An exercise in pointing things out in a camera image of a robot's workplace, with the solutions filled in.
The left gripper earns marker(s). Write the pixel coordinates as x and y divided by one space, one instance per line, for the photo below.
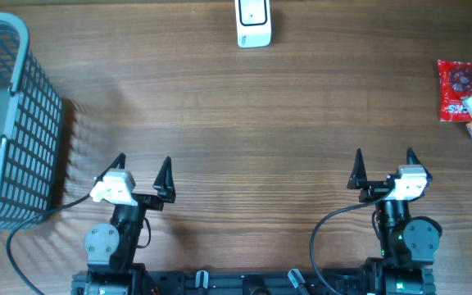
161 183

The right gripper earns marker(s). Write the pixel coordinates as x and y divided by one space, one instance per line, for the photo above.
373 188

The red Hacks candy bag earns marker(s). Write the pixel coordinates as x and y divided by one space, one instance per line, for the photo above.
455 86

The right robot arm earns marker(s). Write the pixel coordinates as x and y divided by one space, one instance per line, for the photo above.
407 243

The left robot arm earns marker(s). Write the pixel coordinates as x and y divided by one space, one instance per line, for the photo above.
111 246

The white barcode scanner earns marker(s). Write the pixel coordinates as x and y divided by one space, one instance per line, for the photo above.
253 23

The grey plastic shopping basket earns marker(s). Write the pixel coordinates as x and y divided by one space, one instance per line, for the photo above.
31 120

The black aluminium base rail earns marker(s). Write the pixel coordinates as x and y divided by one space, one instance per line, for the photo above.
344 281

